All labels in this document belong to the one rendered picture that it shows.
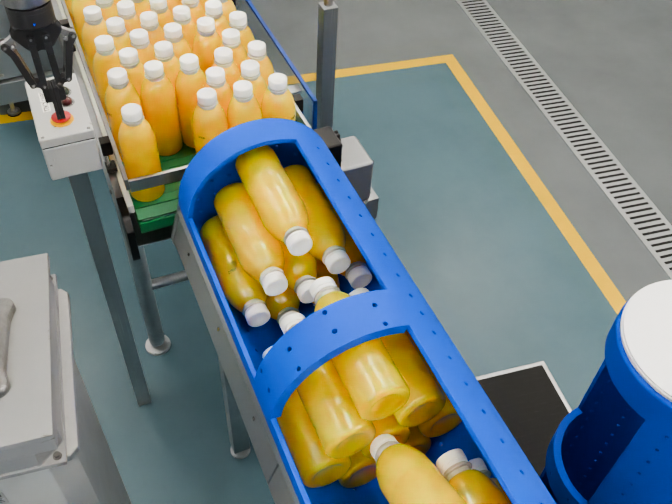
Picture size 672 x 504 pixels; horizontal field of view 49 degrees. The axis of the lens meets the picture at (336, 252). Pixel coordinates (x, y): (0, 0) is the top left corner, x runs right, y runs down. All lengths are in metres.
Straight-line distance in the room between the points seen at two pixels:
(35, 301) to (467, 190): 2.08
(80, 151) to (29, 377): 0.52
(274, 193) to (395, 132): 2.10
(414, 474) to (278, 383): 0.21
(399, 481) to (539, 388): 1.39
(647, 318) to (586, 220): 1.72
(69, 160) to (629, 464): 1.17
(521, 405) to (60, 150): 1.43
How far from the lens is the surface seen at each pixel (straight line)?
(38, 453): 1.13
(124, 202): 1.62
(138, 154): 1.51
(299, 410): 1.05
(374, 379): 0.94
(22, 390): 1.14
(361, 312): 0.96
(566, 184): 3.15
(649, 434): 1.33
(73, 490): 1.33
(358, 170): 1.74
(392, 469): 0.94
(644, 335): 1.30
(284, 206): 1.13
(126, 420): 2.34
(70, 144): 1.50
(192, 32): 1.79
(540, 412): 2.23
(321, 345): 0.94
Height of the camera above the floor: 1.99
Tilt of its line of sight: 48 degrees down
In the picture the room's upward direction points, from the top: 3 degrees clockwise
